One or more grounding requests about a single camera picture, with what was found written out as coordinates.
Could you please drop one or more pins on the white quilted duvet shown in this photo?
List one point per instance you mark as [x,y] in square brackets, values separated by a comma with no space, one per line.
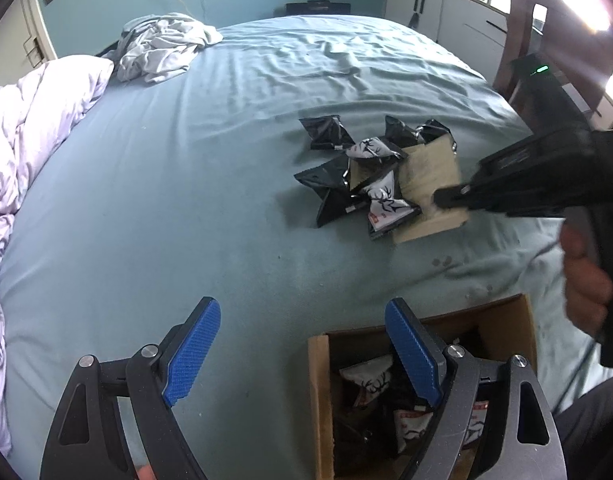
[31,135]

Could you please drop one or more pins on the bed with blue sheet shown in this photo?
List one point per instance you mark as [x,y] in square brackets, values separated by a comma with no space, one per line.
[186,185]

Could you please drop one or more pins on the crumpled grey white clothes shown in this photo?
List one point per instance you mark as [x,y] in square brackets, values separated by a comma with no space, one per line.
[161,45]

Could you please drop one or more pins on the pile of snack packets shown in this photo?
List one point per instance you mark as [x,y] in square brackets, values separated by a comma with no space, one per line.
[331,130]

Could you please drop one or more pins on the heap of snack packets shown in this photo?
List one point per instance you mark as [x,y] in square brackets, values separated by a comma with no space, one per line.
[369,382]

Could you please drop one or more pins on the white cabinet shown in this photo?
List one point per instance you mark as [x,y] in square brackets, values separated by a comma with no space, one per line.
[451,15]

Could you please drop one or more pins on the black rectangular object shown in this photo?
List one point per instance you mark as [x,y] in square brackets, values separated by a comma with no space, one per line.
[316,8]

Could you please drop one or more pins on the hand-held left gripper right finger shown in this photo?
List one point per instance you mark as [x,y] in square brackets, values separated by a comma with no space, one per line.
[416,355]

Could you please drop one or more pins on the person's dark trousers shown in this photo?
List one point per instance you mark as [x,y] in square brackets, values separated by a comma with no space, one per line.
[591,425]

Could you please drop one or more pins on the brown cardboard box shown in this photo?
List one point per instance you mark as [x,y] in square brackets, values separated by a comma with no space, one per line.
[320,410]

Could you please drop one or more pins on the person's right hand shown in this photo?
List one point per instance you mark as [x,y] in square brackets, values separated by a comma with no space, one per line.
[583,285]

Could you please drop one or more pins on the person's left hand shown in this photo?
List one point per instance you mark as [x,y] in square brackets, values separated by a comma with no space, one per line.
[146,473]

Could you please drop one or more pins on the cream door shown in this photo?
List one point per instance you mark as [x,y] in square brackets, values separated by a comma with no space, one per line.
[11,35]

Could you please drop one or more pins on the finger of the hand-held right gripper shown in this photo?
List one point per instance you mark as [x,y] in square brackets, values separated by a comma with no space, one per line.
[454,197]

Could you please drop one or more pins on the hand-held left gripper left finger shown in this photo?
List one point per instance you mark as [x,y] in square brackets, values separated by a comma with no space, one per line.
[191,355]

